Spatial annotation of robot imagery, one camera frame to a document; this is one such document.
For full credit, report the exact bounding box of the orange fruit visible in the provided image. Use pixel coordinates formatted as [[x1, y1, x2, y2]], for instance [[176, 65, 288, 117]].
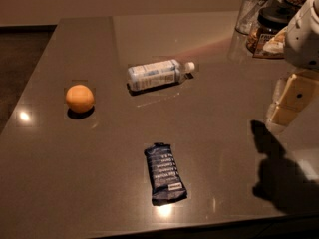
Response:
[[66, 85, 95, 113]]

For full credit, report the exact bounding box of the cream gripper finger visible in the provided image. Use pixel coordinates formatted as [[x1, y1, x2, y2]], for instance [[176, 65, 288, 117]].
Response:
[[272, 79, 286, 107], [265, 72, 319, 134]]

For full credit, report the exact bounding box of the black lid snack jar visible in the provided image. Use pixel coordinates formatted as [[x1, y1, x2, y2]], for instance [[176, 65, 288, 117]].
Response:
[[246, 4, 295, 59]]

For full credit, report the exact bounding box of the clear plastic water bottle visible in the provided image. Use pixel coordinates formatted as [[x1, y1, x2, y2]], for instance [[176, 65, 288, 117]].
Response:
[[128, 59, 195, 92]]

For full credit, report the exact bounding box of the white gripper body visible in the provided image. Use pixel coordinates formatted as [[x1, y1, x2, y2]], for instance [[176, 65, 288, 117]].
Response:
[[284, 0, 319, 70]]

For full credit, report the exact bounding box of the dark blue rxbar wrapper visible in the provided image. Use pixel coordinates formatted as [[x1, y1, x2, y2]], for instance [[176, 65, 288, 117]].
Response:
[[144, 142, 187, 206]]

